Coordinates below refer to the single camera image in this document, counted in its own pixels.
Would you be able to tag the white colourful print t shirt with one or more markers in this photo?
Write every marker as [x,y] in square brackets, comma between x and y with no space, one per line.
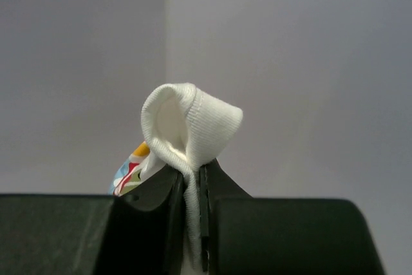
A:
[185,128]

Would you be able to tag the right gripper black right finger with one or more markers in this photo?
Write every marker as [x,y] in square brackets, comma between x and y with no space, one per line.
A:
[241,234]

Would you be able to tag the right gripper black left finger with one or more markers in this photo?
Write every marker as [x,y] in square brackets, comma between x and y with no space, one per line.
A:
[140,232]

